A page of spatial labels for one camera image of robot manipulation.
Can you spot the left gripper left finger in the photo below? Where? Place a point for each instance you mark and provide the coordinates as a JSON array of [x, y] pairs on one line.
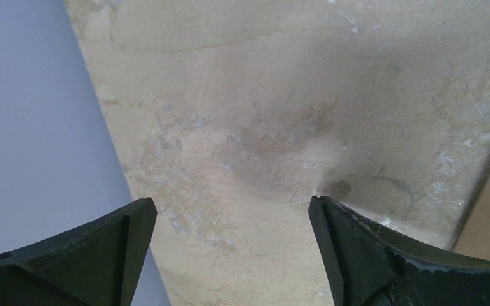
[[97, 263]]

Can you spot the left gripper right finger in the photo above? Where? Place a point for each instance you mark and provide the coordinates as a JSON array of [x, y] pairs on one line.
[[368, 263]]

